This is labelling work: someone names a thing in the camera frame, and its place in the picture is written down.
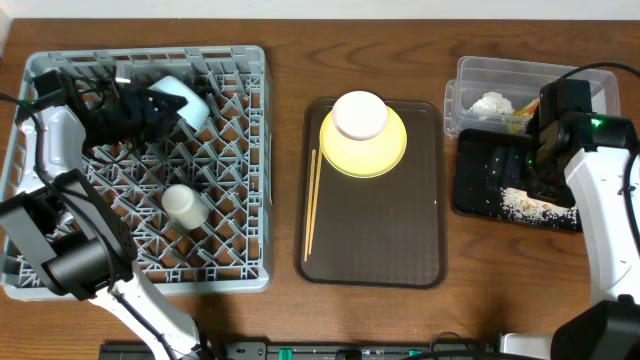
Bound white pink bowl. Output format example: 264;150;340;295
331;91;389;141

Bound yellow round plate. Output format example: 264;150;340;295
319;107;408;178

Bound green orange snack wrapper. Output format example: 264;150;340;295
506;98;540;135

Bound black waste tray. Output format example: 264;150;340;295
453;129;582;233

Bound white plastic cup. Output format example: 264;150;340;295
161;184;209;230

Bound dark brown serving tray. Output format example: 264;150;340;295
294;98;448;290

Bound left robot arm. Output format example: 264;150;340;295
1;70;214;359

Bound grey plastic dishwasher rack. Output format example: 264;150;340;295
20;46;273;296

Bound food scraps pile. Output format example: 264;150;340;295
500;188;579;231

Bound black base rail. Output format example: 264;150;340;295
98;339;551;360

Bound wooden chopstick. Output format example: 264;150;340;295
307;152;323;257
304;149;317;262

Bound light blue bowl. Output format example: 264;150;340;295
150;76;210;132

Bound clear plastic waste bin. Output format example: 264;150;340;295
443;55;622;139

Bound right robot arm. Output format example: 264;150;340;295
497;78;639;359

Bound white tissue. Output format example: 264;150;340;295
469;92;515;120

